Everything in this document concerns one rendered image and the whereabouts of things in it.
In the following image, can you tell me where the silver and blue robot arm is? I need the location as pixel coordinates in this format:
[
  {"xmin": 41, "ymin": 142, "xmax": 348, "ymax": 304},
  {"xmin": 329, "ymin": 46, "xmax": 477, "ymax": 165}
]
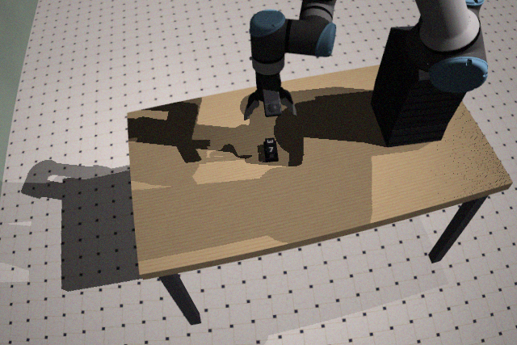
[{"xmin": 250, "ymin": 0, "xmax": 488, "ymax": 117}]

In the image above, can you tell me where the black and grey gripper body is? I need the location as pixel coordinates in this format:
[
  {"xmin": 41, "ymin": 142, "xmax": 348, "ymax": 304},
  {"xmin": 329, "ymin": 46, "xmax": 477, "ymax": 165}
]
[{"xmin": 255, "ymin": 71, "xmax": 283, "ymax": 102}]

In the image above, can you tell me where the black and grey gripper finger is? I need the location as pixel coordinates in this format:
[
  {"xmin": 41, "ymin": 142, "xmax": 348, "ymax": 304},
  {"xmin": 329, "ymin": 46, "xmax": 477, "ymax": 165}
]
[
  {"xmin": 244, "ymin": 91, "xmax": 259, "ymax": 120},
  {"xmin": 280, "ymin": 88, "xmax": 296, "ymax": 116}
]

